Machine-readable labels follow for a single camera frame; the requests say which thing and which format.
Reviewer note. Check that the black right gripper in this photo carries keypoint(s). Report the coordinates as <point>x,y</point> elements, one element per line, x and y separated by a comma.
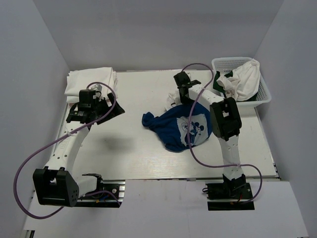
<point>185,100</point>

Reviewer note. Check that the folded white t-shirt stack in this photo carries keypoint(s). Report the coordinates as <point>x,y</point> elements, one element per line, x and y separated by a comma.
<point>79,79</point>

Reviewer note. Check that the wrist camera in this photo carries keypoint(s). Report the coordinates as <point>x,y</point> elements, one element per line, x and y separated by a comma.
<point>97,87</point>
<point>190,75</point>

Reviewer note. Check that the white t-shirt green trim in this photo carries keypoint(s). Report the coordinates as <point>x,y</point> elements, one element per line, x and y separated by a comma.
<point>237,78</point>

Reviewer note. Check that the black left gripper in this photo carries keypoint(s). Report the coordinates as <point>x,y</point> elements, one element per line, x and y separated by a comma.
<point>116,109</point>

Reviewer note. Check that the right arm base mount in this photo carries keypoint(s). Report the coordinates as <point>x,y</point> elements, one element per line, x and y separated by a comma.
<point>220,198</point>

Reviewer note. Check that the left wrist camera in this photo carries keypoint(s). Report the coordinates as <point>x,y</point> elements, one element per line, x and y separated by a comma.
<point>97,87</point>

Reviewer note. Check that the white t-shirt black print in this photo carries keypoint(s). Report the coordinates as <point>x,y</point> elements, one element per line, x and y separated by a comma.
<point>173,100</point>

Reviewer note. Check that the white plastic laundry basket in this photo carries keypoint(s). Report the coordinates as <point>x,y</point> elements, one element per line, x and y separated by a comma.
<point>263,95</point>

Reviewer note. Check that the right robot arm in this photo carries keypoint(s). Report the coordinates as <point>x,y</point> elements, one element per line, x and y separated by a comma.
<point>226,123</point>

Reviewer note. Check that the blue Mickey Mouse t-shirt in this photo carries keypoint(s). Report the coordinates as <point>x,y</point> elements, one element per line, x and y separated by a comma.
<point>174,129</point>

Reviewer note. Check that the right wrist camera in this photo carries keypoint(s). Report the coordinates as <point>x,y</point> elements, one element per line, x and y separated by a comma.
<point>190,75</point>

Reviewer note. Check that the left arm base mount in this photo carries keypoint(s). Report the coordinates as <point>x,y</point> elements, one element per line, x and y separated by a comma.
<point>110,194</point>

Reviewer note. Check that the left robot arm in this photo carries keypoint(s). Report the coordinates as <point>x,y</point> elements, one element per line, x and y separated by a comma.
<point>55,183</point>

